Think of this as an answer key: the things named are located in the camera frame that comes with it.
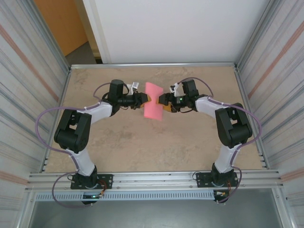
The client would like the grey metal sheet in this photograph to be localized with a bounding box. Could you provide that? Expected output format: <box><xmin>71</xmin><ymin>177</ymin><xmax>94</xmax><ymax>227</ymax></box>
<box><xmin>28</xmin><ymin>200</ymin><xmax>283</xmax><ymax>228</ymax></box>

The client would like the short aluminium table rail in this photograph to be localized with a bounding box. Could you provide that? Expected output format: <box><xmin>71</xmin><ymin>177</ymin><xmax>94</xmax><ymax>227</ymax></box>
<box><xmin>70</xmin><ymin>62</ymin><xmax>238</xmax><ymax>70</ymax></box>

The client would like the small board with green light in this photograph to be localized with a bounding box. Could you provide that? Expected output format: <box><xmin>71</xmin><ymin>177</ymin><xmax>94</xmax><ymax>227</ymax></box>
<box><xmin>82</xmin><ymin>193</ymin><xmax>105</xmax><ymax>200</ymax></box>

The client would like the striped metal enclosure panel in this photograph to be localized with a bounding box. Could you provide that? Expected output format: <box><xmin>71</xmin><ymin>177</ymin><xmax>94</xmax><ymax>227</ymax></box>
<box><xmin>0</xmin><ymin>0</ymin><xmax>69</xmax><ymax>228</ymax></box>
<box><xmin>237</xmin><ymin>0</ymin><xmax>304</xmax><ymax>228</ymax></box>

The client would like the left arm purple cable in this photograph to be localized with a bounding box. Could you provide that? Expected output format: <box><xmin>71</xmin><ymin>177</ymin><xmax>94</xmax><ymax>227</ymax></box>
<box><xmin>35</xmin><ymin>82</ymin><xmax>112</xmax><ymax>209</ymax></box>

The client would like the orange wooden door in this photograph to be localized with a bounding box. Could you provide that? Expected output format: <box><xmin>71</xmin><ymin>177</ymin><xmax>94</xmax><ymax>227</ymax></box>
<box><xmin>34</xmin><ymin>0</ymin><xmax>89</xmax><ymax>57</ymax></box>

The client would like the long aluminium side rail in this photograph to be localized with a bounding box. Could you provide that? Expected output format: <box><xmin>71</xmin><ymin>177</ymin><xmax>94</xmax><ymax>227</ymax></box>
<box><xmin>42</xmin><ymin>67</ymin><xmax>72</xmax><ymax>173</ymax></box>
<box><xmin>234</xmin><ymin>66</ymin><xmax>270</xmax><ymax>170</ymax></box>

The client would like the wide aluminium mounting rail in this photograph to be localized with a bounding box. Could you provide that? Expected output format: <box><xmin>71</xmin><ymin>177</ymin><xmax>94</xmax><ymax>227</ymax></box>
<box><xmin>25</xmin><ymin>169</ymin><xmax>285</xmax><ymax>193</ymax></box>

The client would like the slotted grey cable duct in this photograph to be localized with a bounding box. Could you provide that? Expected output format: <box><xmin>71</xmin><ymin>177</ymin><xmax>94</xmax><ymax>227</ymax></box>
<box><xmin>35</xmin><ymin>191</ymin><xmax>216</xmax><ymax>201</ymax></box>

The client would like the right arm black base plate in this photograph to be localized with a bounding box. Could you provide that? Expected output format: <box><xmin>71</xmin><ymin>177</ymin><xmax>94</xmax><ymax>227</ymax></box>
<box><xmin>195</xmin><ymin>171</ymin><xmax>238</xmax><ymax>188</ymax></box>

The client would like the white door frame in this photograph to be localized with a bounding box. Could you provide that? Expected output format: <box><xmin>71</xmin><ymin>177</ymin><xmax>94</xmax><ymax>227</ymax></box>
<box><xmin>82</xmin><ymin>0</ymin><xmax>112</xmax><ymax>64</ymax></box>

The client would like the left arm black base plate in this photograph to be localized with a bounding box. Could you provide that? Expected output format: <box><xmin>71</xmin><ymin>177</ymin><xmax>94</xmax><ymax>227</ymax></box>
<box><xmin>70</xmin><ymin>174</ymin><xmax>113</xmax><ymax>190</ymax></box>

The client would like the pink cloth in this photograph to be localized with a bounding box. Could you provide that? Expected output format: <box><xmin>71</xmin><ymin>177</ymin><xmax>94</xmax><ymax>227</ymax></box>
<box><xmin>143</xmin><ymin>82</ymin><xmax>164</xmax><ymax>122</ymax></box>

